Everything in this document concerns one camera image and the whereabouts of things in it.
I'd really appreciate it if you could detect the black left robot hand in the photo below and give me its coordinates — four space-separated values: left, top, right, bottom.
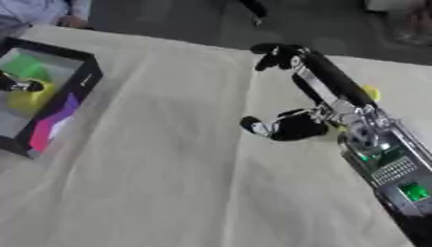
0 70 46 93

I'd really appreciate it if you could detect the person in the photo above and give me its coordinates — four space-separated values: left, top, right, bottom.
0 0 95 39

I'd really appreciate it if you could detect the person's leg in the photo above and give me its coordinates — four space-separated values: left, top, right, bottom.
237 0 270 27

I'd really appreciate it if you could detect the green block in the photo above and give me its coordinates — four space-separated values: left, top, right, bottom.
1 52 54 81

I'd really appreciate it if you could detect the yellow-green round object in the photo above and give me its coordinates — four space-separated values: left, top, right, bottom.
361 84 384 102

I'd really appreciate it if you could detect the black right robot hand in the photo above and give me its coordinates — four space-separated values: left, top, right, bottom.
239 42 380 142

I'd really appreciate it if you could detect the person's hand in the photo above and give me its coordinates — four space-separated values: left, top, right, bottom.
55 14 92 29

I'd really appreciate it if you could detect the black box with white inside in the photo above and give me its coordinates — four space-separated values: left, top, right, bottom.
0 37 105 160

